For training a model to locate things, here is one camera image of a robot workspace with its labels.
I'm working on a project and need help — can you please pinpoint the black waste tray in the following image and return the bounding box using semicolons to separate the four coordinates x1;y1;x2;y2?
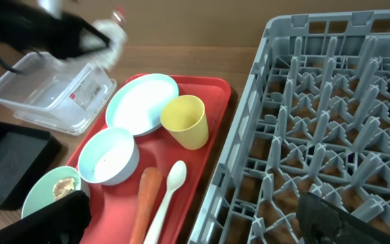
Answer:
0;122;62;210

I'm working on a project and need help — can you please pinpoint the white tissue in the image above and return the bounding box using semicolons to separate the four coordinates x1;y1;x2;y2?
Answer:
66;19;127;71

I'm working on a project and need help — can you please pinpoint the red serving tray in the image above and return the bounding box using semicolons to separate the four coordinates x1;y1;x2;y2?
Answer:
81;75;232;244

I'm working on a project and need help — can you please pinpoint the orange carrot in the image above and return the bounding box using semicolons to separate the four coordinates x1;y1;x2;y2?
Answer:
129;167;163;244

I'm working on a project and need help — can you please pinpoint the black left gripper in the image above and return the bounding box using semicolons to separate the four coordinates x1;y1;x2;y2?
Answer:
0;1;110;59

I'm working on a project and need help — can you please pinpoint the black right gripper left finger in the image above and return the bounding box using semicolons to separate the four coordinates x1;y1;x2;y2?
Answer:
0;190;91;244

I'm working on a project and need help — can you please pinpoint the grey dishwasher rack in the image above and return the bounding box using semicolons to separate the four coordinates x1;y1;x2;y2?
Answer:
189;9;390;243

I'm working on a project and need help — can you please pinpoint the brown food scrap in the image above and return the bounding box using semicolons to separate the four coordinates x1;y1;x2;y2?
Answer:
53;177;75;201

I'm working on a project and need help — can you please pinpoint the green bowl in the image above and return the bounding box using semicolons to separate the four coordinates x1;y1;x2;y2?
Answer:
21;166;90;218

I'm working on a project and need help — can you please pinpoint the yellow plastic cup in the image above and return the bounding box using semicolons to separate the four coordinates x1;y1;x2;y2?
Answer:
160;95;209;150

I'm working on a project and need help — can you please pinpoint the light blue bowl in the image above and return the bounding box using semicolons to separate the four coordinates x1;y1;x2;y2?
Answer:
78;127;139;186

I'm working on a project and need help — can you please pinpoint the white plastic spoon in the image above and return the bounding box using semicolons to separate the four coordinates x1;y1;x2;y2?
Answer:
144;160;187;244

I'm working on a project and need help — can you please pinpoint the clear plastic waste bin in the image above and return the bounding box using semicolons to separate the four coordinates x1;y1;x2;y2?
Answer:
0;52;116;136

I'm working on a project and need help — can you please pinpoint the light blue plate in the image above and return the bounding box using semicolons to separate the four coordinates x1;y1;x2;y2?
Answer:
106;73;179;136

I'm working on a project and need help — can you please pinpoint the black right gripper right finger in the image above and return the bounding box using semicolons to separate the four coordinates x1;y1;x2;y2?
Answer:
296;192;390;244

